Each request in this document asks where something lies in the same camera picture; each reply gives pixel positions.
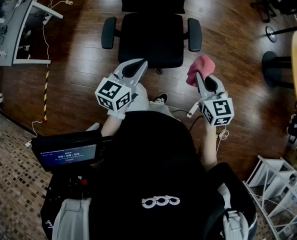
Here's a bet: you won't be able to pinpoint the grey shoulder strap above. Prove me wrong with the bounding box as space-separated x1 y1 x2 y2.
217 182 249 240
52 197 92 240

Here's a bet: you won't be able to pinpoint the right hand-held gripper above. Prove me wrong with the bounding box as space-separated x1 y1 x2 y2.
186 72 236 128

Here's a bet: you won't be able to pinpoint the person's right forearm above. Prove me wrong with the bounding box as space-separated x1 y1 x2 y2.
199 124 219 172

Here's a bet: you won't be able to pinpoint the black pole with round base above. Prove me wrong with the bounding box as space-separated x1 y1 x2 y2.
265 25 297 44

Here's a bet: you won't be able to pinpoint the chest-mounted display device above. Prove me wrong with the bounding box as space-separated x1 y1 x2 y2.
30 129 113 172

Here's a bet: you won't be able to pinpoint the person's left hand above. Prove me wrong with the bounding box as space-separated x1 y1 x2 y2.
107 105 128 121

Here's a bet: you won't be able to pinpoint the white coiled cable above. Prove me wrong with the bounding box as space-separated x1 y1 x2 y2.
216 128 230 157

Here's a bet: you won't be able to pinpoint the black office chair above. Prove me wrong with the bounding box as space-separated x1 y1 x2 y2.
101 0 203 75

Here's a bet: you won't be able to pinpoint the person's left forearm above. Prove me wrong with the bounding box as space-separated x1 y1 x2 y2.
100 114 126 138

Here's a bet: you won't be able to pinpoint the curved grey desk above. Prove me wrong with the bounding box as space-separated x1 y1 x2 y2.
0 0 64 67

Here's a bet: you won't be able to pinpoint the person's black shoe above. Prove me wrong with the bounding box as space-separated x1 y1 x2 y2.
150 92 169 106

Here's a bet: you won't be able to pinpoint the person's black shirt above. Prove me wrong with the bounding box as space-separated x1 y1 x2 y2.
88 110 258 240

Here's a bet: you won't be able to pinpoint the yellow black striped cable cover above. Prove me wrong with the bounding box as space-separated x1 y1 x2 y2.
42 68 50 122

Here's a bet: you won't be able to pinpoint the person's light grey trousers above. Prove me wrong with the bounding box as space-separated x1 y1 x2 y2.
125 82 182 122

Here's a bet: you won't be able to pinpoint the white floor cable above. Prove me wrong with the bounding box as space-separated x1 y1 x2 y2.
30 0 74 137

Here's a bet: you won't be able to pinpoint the pink cloth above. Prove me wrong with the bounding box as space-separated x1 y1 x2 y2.
185 54 216 87

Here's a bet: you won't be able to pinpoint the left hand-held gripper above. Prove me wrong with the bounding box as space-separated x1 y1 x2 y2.
94 58 149 113

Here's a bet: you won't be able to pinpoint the black chest rig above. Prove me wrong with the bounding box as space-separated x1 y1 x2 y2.
40 170 94 240

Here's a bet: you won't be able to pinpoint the white wire rack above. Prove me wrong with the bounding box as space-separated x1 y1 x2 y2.
243 155 297 240

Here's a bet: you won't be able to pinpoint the grey mount bar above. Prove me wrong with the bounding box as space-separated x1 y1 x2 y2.
85 122 101 132

